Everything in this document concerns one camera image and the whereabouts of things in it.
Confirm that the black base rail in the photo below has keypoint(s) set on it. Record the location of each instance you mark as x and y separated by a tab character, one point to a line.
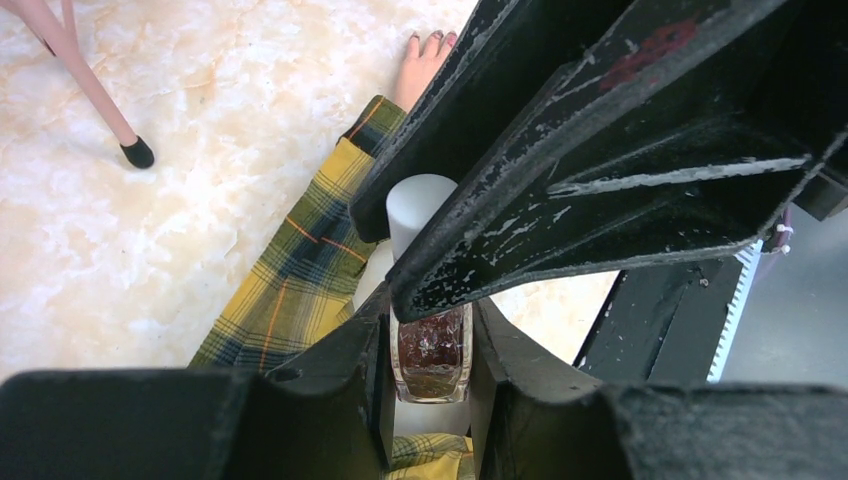
671	323

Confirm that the mannequin hand painted nails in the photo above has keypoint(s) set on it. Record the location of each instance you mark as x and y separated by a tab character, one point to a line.
422	59

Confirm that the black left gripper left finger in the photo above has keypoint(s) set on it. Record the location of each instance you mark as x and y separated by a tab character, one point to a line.
139	424

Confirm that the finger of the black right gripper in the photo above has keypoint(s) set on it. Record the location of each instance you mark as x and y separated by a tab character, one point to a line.
681	134
504	55

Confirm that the nail polish bottle white cap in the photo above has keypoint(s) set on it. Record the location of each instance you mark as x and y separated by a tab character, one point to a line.
431	358

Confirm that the yellow plaid shirt sleeve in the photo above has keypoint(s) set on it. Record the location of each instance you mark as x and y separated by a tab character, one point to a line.
311	265

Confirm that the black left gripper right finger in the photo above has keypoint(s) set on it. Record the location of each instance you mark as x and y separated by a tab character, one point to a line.
534	416

